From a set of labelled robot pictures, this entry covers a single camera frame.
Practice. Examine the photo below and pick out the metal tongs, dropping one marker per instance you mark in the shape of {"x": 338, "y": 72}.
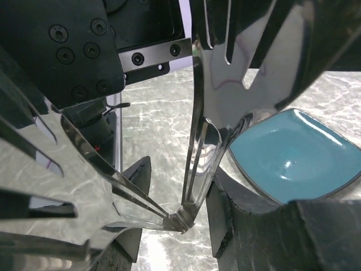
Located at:
{"x": 64, "y": 202}

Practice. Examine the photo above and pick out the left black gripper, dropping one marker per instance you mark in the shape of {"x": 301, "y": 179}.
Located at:
{"x": 64, "y": 53}

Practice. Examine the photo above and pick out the teal square plate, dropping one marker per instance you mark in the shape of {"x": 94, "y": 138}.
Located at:
{"x": 294, "y": 156}

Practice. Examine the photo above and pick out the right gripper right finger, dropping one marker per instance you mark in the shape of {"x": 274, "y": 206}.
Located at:
{"x": 249, "y": 232}

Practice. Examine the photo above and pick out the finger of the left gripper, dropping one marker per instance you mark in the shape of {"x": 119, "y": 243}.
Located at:
{"x": 256, "y": 55}

